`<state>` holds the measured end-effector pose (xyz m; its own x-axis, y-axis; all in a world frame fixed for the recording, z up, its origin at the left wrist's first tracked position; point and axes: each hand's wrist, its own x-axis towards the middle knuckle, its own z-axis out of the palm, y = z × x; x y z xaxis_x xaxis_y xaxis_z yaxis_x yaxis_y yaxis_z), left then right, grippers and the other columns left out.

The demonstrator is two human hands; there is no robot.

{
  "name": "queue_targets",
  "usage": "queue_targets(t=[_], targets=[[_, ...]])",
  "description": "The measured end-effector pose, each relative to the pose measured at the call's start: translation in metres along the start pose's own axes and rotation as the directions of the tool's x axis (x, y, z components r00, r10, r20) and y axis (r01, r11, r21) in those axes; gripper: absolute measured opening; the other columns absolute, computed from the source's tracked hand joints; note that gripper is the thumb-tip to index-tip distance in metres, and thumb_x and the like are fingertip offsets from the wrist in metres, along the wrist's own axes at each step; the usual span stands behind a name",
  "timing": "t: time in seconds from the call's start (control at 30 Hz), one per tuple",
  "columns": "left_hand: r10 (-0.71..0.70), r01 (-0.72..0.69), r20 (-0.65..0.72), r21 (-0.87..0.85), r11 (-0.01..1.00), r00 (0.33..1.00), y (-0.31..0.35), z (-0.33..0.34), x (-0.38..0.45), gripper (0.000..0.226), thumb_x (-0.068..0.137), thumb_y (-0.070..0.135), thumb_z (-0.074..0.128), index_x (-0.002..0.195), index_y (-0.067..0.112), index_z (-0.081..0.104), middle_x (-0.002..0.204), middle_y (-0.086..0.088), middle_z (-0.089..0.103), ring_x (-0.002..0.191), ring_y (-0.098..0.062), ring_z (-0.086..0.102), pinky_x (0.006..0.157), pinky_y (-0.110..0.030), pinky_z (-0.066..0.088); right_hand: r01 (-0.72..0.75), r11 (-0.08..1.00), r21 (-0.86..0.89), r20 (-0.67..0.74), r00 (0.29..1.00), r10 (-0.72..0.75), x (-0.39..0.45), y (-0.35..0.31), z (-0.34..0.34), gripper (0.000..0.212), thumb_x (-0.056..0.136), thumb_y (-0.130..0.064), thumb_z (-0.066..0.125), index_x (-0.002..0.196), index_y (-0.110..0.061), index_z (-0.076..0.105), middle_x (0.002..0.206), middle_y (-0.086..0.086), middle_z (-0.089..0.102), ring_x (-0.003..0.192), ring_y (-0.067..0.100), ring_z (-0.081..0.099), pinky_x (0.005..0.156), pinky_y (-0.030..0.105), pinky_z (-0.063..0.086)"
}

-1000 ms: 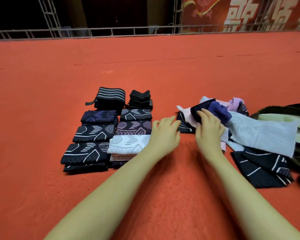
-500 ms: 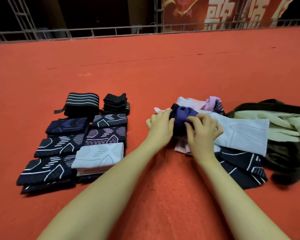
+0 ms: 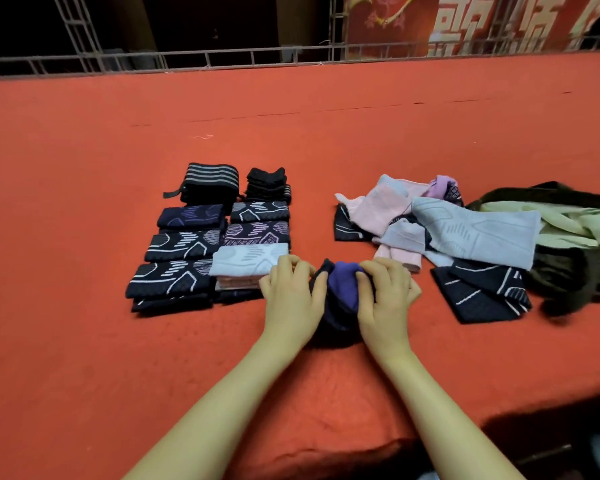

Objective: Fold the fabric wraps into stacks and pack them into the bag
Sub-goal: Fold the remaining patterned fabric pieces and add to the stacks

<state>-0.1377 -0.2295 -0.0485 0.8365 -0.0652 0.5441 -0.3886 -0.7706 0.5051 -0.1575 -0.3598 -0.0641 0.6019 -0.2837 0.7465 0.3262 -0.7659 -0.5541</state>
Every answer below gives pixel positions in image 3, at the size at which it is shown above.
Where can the single black white-patterned sock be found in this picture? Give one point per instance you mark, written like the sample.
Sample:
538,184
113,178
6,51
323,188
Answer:
170,278
185,243

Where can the person's right forearm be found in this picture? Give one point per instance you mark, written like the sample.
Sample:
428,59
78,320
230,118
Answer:
450,425

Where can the single black white-lined sock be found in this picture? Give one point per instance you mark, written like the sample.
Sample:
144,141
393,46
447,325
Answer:
480,290

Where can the person's left hand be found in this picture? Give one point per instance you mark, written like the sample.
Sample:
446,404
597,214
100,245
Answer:
290,305

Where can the red banner with white print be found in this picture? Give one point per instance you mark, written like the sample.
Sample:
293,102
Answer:
400,20

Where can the single black purple-lined sock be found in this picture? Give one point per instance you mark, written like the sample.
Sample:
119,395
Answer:
172,304
256,232

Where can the dark brown door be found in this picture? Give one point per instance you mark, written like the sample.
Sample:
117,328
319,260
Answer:
210,20

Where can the grey metal truss tower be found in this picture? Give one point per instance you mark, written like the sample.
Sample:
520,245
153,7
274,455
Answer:
80,30
337,25

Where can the single navy purple-cuffed sock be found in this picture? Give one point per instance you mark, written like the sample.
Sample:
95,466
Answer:
340,285

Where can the person's left forearm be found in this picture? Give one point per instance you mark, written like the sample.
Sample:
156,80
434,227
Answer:
215,420

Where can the person's right hand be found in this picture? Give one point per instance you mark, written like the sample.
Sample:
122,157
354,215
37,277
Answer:
385,310

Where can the single black grey-striped sock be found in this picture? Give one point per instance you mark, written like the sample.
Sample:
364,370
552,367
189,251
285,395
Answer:
260,210

